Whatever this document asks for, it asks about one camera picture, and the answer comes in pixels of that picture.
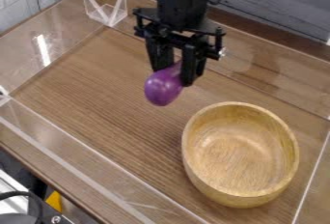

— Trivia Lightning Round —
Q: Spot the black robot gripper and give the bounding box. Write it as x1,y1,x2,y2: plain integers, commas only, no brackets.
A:
133,0,225,87

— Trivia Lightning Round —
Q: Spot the purple toy eggplant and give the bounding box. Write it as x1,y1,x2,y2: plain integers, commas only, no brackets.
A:
145,63,183,106

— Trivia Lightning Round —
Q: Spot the light wooden bowl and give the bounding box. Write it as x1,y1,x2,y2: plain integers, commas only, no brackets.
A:
182,101,301,208

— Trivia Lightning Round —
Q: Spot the yellow sticker tag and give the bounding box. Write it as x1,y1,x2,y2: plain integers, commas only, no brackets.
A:
46,191,62,212

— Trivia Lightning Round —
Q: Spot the clear acrylic corner bracket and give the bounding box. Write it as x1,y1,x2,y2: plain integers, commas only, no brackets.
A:
83,0,129,27

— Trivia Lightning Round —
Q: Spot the clear acrylic tray wall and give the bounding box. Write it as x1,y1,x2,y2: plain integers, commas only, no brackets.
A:
0,87,209,224

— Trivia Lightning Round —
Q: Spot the black cable loop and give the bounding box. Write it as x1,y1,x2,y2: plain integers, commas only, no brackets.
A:
0,190,45,224

